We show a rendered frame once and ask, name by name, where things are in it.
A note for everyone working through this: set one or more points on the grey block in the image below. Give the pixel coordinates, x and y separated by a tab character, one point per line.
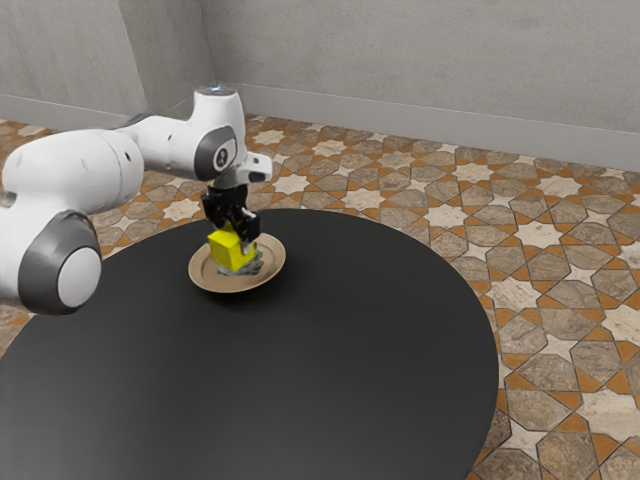
248	266

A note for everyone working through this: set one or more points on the tan round plate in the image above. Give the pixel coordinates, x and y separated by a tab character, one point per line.
210	278

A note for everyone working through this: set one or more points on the yellow block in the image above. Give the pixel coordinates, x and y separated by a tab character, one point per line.
229	249

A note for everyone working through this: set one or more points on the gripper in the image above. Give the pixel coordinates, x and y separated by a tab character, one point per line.
226	205

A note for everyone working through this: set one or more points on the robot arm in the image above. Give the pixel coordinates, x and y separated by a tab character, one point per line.
75	165

